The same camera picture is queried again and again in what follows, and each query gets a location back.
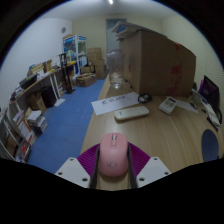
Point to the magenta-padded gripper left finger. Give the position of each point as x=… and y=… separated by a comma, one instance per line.
x=71, y=170

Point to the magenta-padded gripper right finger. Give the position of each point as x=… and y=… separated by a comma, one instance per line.
x=153, y=170

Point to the pink computer mouse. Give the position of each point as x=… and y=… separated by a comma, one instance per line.
x=113, y=156

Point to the blue-grey round mouse pad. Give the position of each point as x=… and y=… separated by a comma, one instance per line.
x=210, y=146

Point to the white remote control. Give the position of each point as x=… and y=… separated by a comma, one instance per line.
x=131, y=113

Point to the low white shelf unit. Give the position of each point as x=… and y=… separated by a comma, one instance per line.
x=20, y=133

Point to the plain white paper sheet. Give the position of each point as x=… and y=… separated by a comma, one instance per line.
x=186, y=106

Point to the black pen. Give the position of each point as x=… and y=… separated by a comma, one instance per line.
x=212, y=124

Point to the white paper sheet with writing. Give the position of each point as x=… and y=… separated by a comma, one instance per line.
x=111, y=104

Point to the wooden side desk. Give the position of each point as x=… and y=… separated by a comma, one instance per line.
x=36, y=81

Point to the black floor stand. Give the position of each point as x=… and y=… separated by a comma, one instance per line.
x=67, y=75

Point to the large brown cardboard box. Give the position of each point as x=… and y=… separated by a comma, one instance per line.
x=153, y=63

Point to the clear glass jar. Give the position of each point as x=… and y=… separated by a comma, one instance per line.
x=115, y=68

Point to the stack of cardboard boxes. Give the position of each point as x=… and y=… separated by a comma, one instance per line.
x=95, y=61

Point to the blue and white display cabinet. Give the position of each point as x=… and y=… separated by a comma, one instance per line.
x=75, y=50

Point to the grey-blue door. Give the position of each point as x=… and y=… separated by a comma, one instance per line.
x=111, y=33

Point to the ceiling tube light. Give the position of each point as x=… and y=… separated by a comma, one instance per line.
x=110, y=1

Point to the round wall fixture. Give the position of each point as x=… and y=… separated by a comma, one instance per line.
x=63, y=30

